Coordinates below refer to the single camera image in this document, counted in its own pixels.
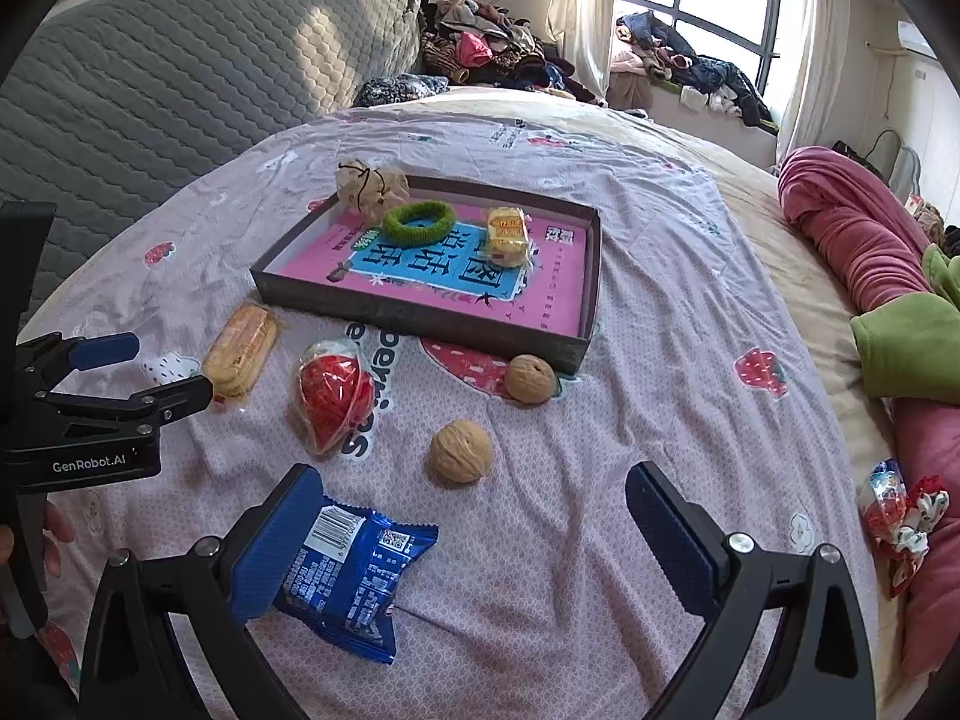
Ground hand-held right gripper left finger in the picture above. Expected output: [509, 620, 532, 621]
[79, 463, 325, 720]

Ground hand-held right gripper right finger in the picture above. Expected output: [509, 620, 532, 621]
[625, 461, 878, 720]

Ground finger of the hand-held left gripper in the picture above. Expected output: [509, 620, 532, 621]
[41, 373, 215, 437]
[15, 332, 141, 395]

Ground blue snack packet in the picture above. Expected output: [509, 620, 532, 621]
[271, 493, 440, 665]

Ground orange biscuit packet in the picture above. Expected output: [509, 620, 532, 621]
[201, 302, 280, 400]

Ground red and white snack packet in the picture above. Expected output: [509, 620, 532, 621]
[294, 339, 376, 457]

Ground brown walnut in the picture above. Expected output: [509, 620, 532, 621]
[504, 354, 558, 403]
[429, 420, 494, 485]

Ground pink blue game board tray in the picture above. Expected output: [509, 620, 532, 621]
[250, 174, 603, 376]

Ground person's left hand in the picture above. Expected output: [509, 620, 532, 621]
[0, 499, 76, 593]

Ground red blue candy packet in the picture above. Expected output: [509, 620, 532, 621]
[859, 459, 908, 541]

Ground red white patterned packet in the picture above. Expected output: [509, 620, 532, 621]
[877, 476, 950, 601]

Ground grey quilted headboard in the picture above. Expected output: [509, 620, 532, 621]
[0, 0, 425, 331]

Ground green fuzzy hair scrunchie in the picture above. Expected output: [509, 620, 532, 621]
[382, 201, 456, 247]

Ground green fleece garment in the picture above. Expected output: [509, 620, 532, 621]
[851, 244, 960, 402]

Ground beige bed sheet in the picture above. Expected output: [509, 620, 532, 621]
[442, 86, 923, 706]

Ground yellow cracker packet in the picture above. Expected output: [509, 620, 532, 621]
[480, 206, 535, 271]

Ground pink fleece blanket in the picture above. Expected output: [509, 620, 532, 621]
[778, 146, 960, 683]

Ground dark floral cushion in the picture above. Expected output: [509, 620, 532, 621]
[352, 73, 451, 109]

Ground white standing fan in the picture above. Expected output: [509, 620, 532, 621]
[870, 127, 923, 200]

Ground clothes heap on windowsill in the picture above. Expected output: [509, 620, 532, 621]
[611, 11, 777, 128]

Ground pile of mixed clothes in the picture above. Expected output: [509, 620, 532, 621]
[420, 0, 601, 102]

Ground white curtain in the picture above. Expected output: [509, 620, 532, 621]
[546, 0, 620, 83]
[776, 0, 852, 166]

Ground white air conditioner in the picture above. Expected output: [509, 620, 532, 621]
[896, 19, 938, 61]

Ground beige drawstring pouch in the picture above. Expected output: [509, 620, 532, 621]
[335, 160, 411, 224]

